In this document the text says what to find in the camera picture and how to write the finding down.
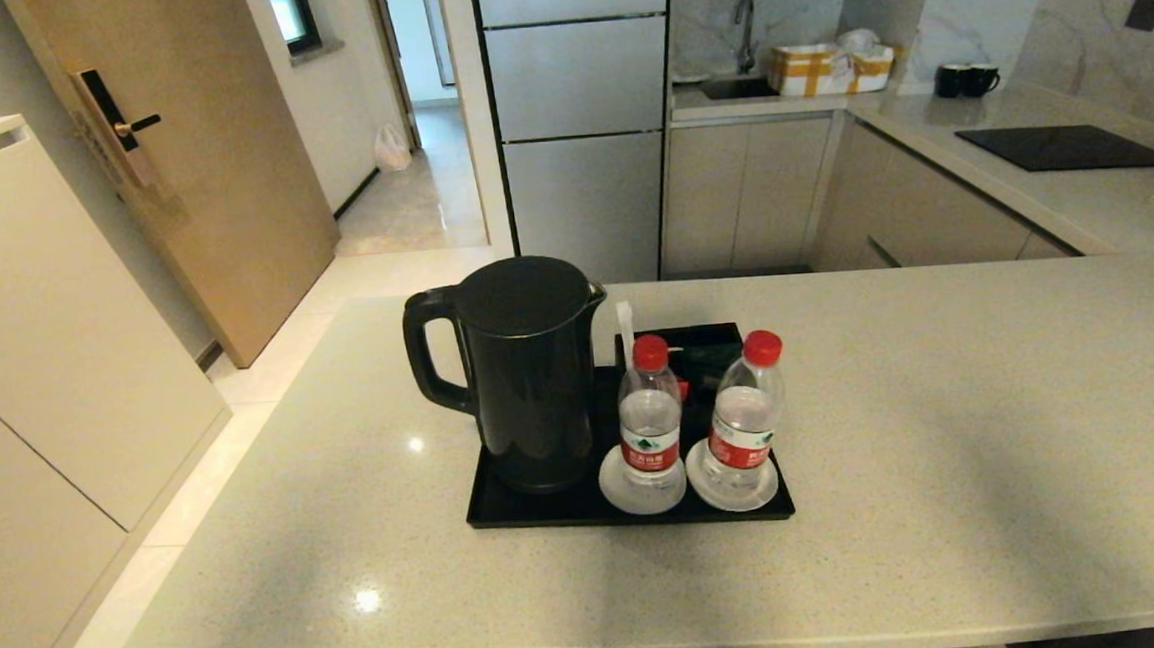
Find black condiment holder box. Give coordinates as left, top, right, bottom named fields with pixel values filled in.
left=612, top=322, right=750, bottom=433

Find white stick sachet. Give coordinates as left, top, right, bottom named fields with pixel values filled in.
left=616, top=301, right=638, bottom=372

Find black door lock handle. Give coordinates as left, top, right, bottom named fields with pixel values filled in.
left=71, top=64, right=167, bottom=192

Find cardboard box with yellow tape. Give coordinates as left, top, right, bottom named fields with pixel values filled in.
left=766, top=38, right=897, bottom=101

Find silver refrigerator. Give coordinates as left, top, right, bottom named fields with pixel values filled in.
left=472, top=0, right=691, bottom=292

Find chrome kitchen faucet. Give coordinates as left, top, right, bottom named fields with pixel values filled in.
left=732, top=0, right=761, bottom=75

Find dark framed window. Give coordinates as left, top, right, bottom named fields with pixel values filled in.
left=265, top=0, right=323, bottom=58

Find light wooden door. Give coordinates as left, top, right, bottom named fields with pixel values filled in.
left=4, top=0, right=348, bottom=383

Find black serving tray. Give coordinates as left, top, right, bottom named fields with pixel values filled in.
left=457, top=351, right=797, bottom=540

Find beige kitchen base cabinets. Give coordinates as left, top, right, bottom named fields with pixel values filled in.
left=652, top=93, right=1085, bottom=283

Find black induction cooktop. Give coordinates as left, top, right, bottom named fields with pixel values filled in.
left=955, top=118, right=1154, bottom=180

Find steel kitchen sink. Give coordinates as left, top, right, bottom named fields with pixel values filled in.
left=700, top=73, right=781, bottom=103

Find black electric kettle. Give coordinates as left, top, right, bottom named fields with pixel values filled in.
left=399, top=251, right=619, bottom=502

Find white paper coaster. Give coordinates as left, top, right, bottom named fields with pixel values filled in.
left=596, top=440, right=691, bottom=519
left=683, top=435, right=782, bottom=517

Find white cabinet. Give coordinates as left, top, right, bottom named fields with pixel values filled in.
left=0, top=102, right=247, bottom=648

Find red-capped plastic water bottle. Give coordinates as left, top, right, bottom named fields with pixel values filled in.
left=613, top=333, right=689, bottom=492
left=695, top=329, right=793, bottom=498

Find white tied plastic bag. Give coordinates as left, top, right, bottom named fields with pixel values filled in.
left=371, top=122, right=414, bottom=173

